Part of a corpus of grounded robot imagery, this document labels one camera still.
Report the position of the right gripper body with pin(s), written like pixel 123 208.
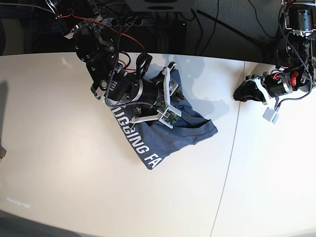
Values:
pixel 149 98

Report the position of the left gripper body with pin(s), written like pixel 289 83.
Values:
pixel 275 85

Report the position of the blue T-shirt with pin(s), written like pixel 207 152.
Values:
pixel 154 143

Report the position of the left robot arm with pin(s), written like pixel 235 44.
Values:
pixel 295 52

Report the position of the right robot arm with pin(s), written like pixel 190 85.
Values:
pixel 97 45

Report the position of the black tripod stand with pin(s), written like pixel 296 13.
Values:
pixel 260 44

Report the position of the black power adapter brick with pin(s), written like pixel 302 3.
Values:
pixel 177 37

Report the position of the white power strip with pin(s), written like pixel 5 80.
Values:
pixel 123 21

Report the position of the grey box under table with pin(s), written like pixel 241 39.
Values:
pixel 160 5

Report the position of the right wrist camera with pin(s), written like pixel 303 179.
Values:
pixel 169 118

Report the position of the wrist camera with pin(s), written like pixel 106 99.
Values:
pixel 271 115
pixel 169 118

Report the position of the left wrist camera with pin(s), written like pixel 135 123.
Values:
pixel 271 115

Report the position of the aluminium frame profile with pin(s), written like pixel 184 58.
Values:
pixel 162 26

